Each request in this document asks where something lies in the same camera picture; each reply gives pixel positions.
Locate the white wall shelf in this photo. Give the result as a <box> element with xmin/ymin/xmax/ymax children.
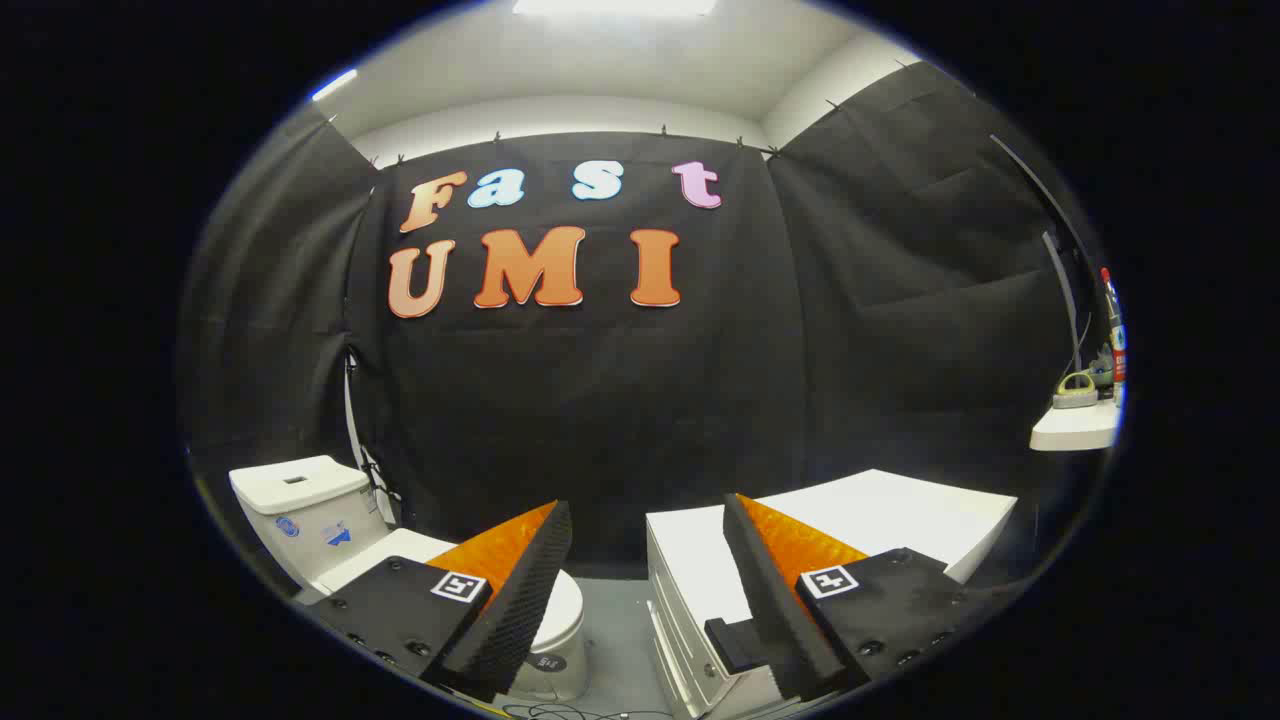
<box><xmin>1030</xmin><ymin>398</ymin><xmax>1123</xmax><ymax>452</ymax></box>

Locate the red white spray can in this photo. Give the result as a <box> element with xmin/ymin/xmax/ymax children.
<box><xmin>1099</xmin><ymin>267</ymin><xmax>1128</xmax><ymax>401</ymax></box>

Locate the white drawer cabinet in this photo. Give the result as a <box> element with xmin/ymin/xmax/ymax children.
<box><xmin>645</xmin><ymin>468</ymin><xmax>1019</xmax><ymax>720</ymax></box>

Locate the thin black pole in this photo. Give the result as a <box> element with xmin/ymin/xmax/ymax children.
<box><xmin>990</xmin><ymin>134</ymin><xmax>1096</xmax><ymax>371</ymax></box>

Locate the black backdrop cloth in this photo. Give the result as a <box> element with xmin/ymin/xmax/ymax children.
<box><xmin>180</xmin><ymin>60</ymin><xmax>1111</xmax><ymax>581</ymax></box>

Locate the white hose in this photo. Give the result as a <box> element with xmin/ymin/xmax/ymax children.
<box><xmin>343</xmin><ymin>348</ymin><xmax>401</xmax><ymax>526</ymax></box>

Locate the white toilet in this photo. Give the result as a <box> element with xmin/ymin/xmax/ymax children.
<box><xmin>228</xmin><ymin>455</ymin><xmax>589</xmax><ymax>703</ymax></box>

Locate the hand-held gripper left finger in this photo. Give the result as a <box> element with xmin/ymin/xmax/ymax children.
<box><xmin>305</xmin><ymin>500</ymin><xmax>574</xmax><ymax>704</ymax></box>

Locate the bundle of black cables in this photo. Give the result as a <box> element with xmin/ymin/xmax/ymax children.
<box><xmin>500</xmin><ymin>700</ymin><xmax>671</xmax><ymax>720</ymax></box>

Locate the white toilet lid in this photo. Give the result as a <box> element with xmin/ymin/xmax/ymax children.
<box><xmin>320</xmin><ymin>528</ymin><xmax>587</xmax><ymax>651</ymax></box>

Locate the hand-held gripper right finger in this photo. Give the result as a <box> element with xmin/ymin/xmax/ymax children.
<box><xmin>721</xmin><ymin>492</ymin><xmax>993</xmax><ymax>704</ymax></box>

